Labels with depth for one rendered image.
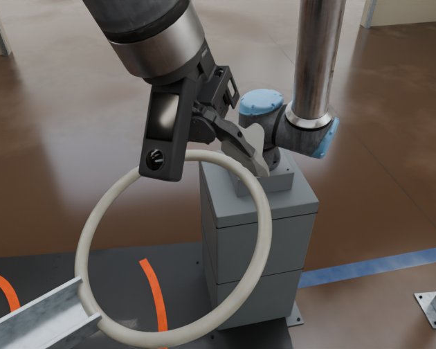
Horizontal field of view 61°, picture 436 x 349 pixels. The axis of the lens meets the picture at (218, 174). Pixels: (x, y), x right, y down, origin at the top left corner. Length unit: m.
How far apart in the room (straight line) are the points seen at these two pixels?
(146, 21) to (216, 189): 1.14
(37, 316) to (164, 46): 0.73
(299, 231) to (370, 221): 1.20
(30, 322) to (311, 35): 0.94
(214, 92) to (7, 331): 0.71
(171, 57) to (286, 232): 1.21
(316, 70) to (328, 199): 1.75
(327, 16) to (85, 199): 2.18
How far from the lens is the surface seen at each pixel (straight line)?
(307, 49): 1.04
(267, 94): 1.32
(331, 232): 2.52
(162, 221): 2.50
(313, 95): 1.13
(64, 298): 0.95
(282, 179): 1.42
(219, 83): 0.44
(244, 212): 1.36
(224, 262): 1.55
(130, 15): 0.34
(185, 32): 0.36
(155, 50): 0.36
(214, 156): 0.93
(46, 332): 0.93
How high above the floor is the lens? 1.83
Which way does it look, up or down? 40 degrees down
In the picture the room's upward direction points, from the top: straight up
